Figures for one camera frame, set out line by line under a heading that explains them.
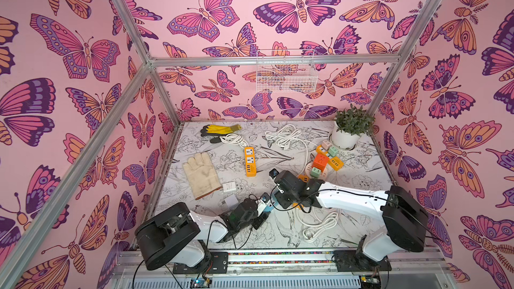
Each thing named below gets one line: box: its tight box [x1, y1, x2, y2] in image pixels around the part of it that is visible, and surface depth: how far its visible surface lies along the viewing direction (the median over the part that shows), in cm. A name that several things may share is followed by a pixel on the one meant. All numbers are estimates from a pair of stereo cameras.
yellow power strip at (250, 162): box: [244, 146, 257, 178], surface depth 102 cm
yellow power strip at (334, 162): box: [315, 144, 345, 172], surface depth 102 cm
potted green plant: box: [331, 103, 376, 150], surface depth 97 cm
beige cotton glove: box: [182, 151, 223, 201], surface depth 99 cm
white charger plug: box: [222, 181, 237, 192], surface depth 93 cm
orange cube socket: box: [311, 153, 329, 173], surface depth 95 cm
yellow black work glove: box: [200, 123, 243, 137], surface depth 116 cm
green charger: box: [310, 167, 322, 178], surface depth 93 cm
